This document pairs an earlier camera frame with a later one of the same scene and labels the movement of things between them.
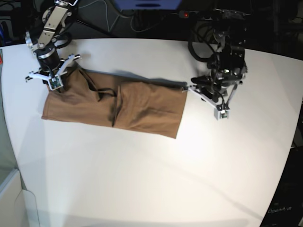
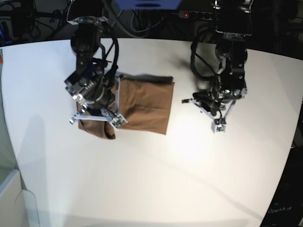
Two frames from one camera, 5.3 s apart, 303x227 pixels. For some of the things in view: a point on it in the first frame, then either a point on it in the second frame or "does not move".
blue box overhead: x=147 y=4 does not move
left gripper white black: x=51 y=69 to x=99 y=95
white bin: x=18 y=206 does not move
